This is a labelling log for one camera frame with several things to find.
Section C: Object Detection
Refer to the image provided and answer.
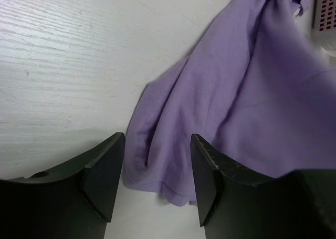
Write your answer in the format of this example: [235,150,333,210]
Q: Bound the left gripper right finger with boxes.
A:
[191,134,335,238]

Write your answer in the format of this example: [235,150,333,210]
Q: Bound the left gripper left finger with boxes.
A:
[1,132,125,238]

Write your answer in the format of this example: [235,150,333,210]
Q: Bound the lavender t shirt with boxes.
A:
[123,0,335,206]

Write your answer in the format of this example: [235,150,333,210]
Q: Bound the white plastic laundry basket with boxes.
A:
[313,0,335,37]

